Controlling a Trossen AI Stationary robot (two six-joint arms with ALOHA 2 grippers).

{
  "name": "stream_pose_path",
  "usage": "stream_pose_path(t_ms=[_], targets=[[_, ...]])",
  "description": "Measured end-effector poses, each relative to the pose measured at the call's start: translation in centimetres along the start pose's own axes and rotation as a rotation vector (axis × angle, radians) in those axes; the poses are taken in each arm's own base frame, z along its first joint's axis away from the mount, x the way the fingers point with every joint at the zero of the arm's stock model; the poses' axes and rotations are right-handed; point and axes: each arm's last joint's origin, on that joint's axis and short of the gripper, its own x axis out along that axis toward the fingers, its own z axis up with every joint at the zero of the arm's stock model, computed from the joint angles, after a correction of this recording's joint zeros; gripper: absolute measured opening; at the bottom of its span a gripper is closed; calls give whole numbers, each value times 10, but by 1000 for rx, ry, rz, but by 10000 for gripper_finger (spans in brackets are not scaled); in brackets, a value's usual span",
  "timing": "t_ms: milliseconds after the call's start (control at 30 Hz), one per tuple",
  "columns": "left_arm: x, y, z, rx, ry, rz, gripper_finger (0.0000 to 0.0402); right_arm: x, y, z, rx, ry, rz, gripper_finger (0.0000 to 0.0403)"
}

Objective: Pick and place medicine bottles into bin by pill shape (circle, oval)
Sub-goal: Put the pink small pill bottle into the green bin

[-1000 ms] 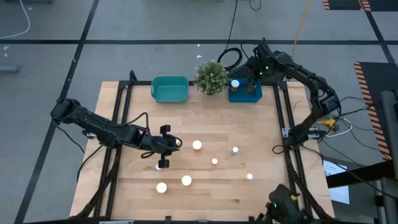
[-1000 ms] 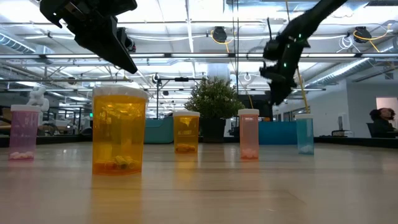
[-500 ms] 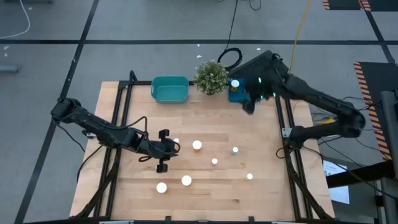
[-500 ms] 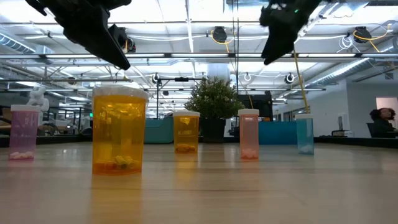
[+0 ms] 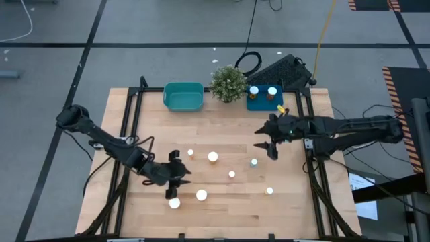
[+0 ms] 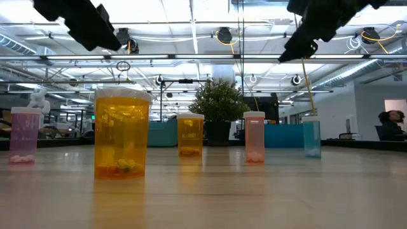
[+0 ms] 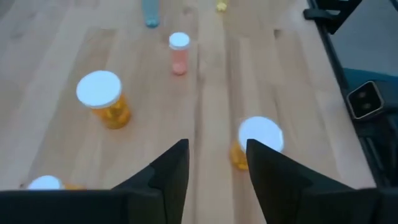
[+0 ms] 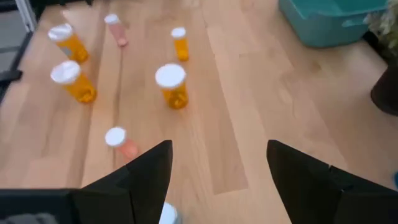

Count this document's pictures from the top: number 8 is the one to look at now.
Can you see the large orange pill bottle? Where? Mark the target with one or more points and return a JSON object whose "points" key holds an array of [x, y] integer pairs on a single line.
{"points": [[174, 93], [73, 46], [77, 87]]}

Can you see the blue plastic bin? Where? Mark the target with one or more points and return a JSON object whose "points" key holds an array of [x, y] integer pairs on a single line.
{"points": [[396, 180]]}

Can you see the small blue pill bottle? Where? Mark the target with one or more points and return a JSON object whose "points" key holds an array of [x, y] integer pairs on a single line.
{"points": [[168, 214]]}

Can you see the teal plastic bin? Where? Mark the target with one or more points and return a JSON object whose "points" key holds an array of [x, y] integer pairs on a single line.
{"points": [[326, 28]]}

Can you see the small potted green plant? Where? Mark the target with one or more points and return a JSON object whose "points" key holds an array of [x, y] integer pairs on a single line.
{"points": [[387, 93]]}

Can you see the small pink pill bottle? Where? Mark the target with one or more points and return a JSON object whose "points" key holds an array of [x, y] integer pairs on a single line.
{"points": [[117, 31], [115, 137]]}

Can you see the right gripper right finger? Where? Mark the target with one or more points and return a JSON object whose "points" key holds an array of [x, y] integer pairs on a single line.
{"points": [[311, 193]]}

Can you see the white light strip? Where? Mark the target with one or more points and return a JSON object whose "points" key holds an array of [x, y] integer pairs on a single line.
{"points": [[26, 14]]}

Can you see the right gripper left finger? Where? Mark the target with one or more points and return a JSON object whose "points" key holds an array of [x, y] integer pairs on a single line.
{"points": [[124, 199]]}

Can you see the small orange pill bottle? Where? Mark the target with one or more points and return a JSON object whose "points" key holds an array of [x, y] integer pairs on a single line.
{"points": [[181, 46]]}

